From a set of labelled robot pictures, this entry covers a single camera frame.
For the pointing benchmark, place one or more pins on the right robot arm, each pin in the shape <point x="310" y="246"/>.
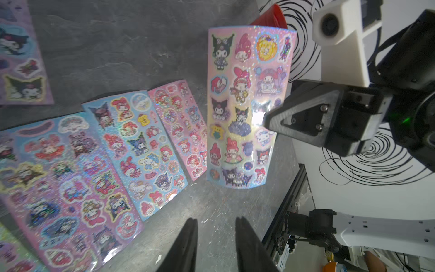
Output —
<point x="403" y="149"/>

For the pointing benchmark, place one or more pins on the blue glitter sticker sheet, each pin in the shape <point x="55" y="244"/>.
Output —
<point x="59" y="184"/>

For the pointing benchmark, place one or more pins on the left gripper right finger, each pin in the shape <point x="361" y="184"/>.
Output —
<point x="251" y="253"/>

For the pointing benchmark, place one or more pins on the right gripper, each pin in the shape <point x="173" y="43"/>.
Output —
<point x="340" y="118"/>

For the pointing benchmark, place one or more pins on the yellow pink sticker sheet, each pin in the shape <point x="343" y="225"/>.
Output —
<point x="247" y="76"/>

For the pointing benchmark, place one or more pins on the red cup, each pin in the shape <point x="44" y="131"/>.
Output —
<point x="273" y="17"/>

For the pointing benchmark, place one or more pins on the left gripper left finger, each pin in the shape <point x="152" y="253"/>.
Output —
<point x="183" y="253"/>

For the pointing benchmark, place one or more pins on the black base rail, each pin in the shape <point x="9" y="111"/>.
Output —
<point x="279" y="243"/>

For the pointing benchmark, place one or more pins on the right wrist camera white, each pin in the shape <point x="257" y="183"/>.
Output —
<point x="339" y="28"/>

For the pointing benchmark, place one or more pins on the purple holographic Kuromi sheet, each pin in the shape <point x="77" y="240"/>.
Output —
<point x="24" y="80"/>

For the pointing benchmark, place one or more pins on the pink My Melody sticker sheet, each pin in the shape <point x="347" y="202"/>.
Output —
<point x="179" y="112"/>

